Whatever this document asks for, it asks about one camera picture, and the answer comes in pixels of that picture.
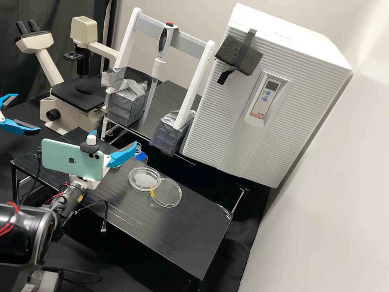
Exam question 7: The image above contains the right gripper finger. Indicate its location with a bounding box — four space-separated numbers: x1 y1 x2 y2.
0 93 19 112

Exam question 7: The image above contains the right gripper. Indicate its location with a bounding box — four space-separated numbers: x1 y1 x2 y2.
0 117 138 190

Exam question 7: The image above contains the blue bottle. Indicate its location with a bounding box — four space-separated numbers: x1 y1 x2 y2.
133 142 149 163

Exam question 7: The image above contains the cream microscope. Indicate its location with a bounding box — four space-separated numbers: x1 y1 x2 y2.
15 17 121 136

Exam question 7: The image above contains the grey taped block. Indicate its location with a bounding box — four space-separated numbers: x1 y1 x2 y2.
149 110 196 157
101 67 148 127

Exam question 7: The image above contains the petri dish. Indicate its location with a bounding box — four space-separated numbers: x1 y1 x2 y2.
128 166 161 193

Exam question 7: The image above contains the petri dish lid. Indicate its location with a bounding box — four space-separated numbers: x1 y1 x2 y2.
150 177 183 208

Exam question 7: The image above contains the pipette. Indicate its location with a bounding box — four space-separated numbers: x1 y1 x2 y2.
142 21 180 126

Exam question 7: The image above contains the white pipette stand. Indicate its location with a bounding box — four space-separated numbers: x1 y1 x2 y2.
104 7 216 129

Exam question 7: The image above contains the incubator door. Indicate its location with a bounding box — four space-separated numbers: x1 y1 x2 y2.
179 19 354 189

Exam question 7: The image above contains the white incubator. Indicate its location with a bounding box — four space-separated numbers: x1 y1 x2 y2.
226 2 353 74

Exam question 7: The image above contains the right wrist camera phone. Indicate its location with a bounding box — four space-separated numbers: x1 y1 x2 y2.
40 135 106 183

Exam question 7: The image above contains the black cable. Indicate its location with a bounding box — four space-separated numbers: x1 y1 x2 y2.
45 264 102 284
17 147 43 208
72 201 108 234

